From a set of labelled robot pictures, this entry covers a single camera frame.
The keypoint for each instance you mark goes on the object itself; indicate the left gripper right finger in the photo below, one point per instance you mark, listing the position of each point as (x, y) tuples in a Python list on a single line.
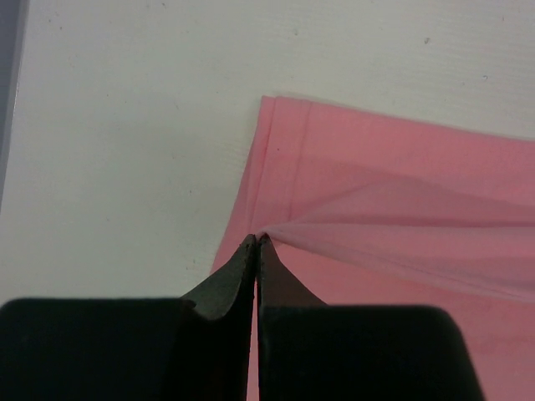
[(309, 350)]

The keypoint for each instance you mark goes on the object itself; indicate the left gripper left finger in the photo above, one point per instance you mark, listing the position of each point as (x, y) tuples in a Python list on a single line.
[(193, 347)]

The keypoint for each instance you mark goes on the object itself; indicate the pink t shirt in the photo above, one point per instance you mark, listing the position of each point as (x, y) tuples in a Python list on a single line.
[(366, 208)]

